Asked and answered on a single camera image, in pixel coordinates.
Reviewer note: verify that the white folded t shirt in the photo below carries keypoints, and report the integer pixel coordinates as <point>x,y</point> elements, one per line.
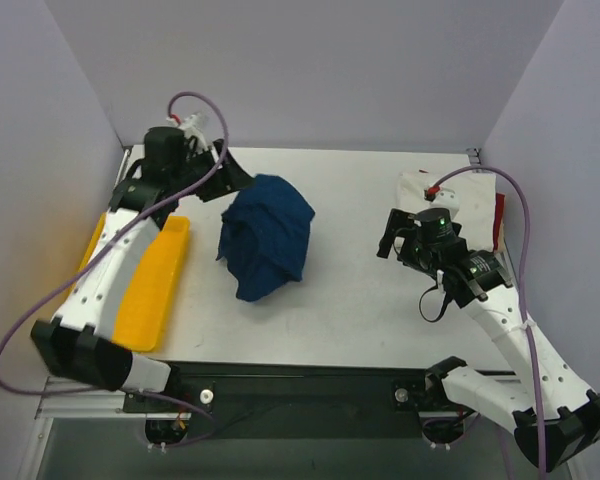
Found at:
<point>477,193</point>

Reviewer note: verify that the blue t shirt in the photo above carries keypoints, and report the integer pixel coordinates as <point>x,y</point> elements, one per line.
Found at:
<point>264,237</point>

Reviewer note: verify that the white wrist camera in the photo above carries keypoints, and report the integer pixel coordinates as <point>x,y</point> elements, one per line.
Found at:
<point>440,197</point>
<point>193,126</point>

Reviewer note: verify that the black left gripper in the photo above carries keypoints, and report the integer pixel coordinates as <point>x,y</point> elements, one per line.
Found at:
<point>219,176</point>

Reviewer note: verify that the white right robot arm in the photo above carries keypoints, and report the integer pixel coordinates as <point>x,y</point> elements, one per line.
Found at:
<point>557,414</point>

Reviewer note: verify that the aluminium frame rail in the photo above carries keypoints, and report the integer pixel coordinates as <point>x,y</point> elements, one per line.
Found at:
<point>66,399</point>

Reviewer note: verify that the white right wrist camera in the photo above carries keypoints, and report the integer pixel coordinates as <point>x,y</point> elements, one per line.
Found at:
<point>440,197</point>

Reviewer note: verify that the yellow plastic tray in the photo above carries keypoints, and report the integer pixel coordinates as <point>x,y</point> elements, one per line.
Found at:
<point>128,295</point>

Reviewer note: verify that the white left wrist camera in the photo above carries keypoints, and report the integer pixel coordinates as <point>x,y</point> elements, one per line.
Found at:
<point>193,126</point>

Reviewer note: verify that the red folded t shirt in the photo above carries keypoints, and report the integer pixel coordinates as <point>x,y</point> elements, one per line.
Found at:
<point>498,225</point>

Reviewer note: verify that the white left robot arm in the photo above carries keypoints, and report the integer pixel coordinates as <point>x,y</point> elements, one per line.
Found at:
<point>78,342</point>

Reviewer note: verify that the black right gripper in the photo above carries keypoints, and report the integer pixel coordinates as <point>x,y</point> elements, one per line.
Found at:
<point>397,235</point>

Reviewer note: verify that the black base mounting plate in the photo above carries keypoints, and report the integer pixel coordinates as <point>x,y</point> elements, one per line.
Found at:
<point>280,402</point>

